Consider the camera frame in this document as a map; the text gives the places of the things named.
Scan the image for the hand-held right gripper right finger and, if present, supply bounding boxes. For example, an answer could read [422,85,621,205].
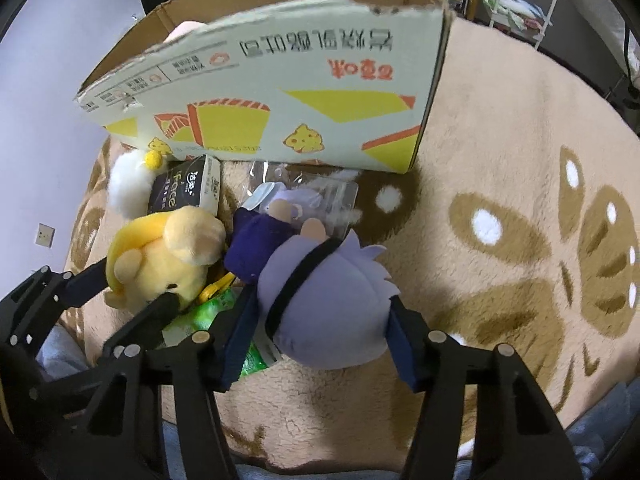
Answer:
[386,296,584,480]

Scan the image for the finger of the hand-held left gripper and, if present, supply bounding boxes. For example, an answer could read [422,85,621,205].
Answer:
[0,258,109,347]
[101,294,181,361]

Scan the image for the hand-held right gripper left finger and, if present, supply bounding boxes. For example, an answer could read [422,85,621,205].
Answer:
[75,292,259,480]

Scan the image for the yellow plush toy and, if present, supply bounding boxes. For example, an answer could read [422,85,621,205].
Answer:
[104,205,229,312]

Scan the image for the purple-haired plush doll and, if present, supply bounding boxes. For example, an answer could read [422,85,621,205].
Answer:
[223,185,401,372]

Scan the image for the printed cardboard box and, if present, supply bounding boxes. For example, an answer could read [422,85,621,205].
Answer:
[72,0,456,175]

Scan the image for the green tissue packet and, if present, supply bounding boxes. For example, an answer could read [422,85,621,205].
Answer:
[162,287,284,379]

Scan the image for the yellow plastic clip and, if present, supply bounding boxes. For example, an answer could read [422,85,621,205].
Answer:
[200,272,237,304]

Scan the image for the white fluffy plush toy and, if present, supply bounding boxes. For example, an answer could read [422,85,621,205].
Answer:
[107,150,166,220]

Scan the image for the black tissue pack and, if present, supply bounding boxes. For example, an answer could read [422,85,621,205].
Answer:
[149,155,222,217]

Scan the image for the clear plastic bag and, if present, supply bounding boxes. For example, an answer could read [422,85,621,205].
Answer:
[240,160,362,242]

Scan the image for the person's blue jeans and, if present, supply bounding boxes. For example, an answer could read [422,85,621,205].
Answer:
[37,324,640,480]

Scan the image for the beige patterned rug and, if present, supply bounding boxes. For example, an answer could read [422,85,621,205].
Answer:
[62,20,640,476]

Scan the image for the pink plush toy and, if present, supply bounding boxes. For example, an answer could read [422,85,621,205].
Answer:
[164,20,206,45]

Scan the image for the colourful folded cloths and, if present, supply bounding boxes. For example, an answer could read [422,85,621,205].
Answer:
[481,0,547,31]

